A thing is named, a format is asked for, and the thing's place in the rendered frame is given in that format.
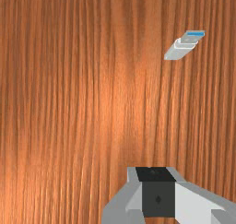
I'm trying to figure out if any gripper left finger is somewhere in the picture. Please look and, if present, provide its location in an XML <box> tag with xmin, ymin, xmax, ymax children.
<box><xmin>100</xmin><ymin>166</ymin><xmax>159</xmax><ymax>224</ymax></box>

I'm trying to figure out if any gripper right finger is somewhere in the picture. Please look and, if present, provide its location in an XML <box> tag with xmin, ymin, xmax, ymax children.
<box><xmin>158</xmin><ymin>166</ymin><xmax>236</xmax><ymax>224</ymax></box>

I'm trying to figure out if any small grey USB stick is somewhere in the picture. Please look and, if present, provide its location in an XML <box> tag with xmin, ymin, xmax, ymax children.
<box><xmin>163</xmin><ymin>29</ymin><xmax>207</xmax><ymax>62</ymax></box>

